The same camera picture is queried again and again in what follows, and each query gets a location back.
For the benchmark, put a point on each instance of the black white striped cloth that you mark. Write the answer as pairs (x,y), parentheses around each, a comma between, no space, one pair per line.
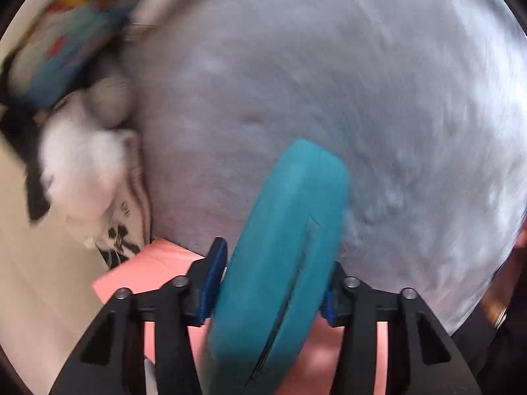
(117,238)

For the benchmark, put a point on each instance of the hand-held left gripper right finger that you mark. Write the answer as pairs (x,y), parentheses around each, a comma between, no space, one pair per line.
(329,306)

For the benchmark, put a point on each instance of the dark cloth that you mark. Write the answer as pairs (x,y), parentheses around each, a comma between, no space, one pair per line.
(494,358)

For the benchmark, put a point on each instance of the panda plush toy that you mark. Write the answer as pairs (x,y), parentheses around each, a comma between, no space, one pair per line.
(82,164)

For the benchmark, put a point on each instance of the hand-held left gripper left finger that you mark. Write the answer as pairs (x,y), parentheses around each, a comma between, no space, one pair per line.
(212,279)

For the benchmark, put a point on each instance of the printed blue zip pouch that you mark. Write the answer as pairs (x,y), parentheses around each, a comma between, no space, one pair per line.
(61,49)

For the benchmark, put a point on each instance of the beige knit sock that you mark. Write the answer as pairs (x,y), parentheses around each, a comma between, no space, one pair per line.
(138,181)

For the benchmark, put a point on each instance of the teal glasses case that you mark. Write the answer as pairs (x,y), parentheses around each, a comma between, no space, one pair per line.
(280,255)

